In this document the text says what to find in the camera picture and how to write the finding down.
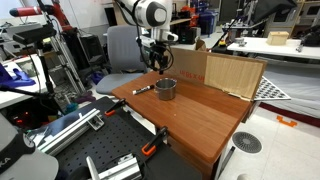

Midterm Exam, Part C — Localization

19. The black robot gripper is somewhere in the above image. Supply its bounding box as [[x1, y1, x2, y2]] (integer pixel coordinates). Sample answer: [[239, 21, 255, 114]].
[[146, 39, 172, 75]]

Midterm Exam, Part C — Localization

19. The black white Expo marker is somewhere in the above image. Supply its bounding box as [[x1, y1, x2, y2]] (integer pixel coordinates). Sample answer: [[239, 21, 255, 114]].
[[131, 84, 156, 96]]

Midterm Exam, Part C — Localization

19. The grey black robot base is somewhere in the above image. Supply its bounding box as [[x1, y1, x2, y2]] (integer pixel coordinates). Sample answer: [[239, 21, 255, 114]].
[[0, 113, 60, 180]]

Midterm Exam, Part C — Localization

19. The silver metal cup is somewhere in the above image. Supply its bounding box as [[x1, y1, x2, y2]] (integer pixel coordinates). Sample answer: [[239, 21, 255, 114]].
[[153, 77, 178, 101]]

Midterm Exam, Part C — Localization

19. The brown cardboard panel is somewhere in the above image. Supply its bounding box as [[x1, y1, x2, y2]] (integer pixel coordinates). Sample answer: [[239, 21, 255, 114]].
[[164, 44, 268, 103]]

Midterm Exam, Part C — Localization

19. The grey office chair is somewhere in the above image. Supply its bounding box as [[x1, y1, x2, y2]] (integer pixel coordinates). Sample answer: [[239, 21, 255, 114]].
[[95, 25, 150, 96]]

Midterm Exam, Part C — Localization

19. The black orange bar clamp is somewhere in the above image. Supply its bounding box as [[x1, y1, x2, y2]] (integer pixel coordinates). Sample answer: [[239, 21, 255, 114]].
[[141, 125, 170, 157], [104, 98, 128, 117]]

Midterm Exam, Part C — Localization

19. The blue storage bin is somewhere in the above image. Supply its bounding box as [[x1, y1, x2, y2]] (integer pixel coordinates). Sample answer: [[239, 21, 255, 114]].
[[197, 9, 218, 37]]

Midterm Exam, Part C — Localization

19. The light wooden panel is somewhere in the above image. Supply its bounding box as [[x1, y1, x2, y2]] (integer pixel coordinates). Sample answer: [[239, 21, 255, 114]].
[[203, 54, 266, 101]]

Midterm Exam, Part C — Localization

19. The small grey metal object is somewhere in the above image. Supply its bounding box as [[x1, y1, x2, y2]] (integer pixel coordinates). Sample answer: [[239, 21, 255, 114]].
[[233, 36, 248, 48]]

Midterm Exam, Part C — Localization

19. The black perforated breadboard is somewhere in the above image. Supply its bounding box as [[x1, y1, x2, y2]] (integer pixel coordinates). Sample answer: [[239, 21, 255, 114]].
[[53, 96, 203, 180]]

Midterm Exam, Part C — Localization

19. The white table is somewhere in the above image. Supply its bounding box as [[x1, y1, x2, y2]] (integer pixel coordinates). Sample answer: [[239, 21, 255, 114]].
[[226, 36, 320, 61]]

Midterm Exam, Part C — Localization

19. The dotted calibration board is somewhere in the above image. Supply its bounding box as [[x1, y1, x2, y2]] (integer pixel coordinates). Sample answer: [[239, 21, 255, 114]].
[[253, 75, 292, 102]]

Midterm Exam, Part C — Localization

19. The grey table leg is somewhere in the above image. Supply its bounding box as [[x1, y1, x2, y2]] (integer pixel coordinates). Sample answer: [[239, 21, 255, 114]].
[[217, 145, 237, 179]]

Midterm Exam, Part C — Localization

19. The round grey floor drain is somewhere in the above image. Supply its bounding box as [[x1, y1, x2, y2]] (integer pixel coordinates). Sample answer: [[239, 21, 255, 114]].
[[231, 131, 263, 155]]

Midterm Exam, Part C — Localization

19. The small wooden box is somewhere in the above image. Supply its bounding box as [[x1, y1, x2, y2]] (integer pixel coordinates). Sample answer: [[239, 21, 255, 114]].
[[265, 30, 290, 47]]

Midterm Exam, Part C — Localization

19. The blue plastic object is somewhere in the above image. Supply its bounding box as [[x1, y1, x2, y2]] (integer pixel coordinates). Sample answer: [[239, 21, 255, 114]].
[[0, 62, 37, 90]]

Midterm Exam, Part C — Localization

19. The black bag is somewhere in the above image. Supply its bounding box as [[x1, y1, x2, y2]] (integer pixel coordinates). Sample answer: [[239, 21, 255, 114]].
[[299, 24, 320, 48]]

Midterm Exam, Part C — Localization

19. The aluminium tripod frame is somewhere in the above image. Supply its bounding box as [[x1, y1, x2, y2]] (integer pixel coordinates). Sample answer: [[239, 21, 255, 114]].
[[49, 31, 87, 96]]

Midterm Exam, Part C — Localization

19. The teal handled tool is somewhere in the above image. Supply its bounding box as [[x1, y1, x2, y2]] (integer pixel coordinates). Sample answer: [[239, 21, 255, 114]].
[[64, 94, 80, 114]]

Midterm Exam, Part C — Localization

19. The short aluminium extrusion bracket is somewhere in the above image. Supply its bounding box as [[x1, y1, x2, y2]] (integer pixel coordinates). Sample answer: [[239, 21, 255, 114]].
[[85, 153, 143, 180]]

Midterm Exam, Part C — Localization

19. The long aluminium extrusion rail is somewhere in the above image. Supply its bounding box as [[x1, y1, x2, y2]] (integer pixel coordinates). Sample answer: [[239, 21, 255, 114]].
[[27, 108, 105, 156]]

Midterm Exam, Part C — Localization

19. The orange floor bracket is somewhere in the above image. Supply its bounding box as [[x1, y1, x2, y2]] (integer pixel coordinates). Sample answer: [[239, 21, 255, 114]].
[[276, 115, 298, 128]]

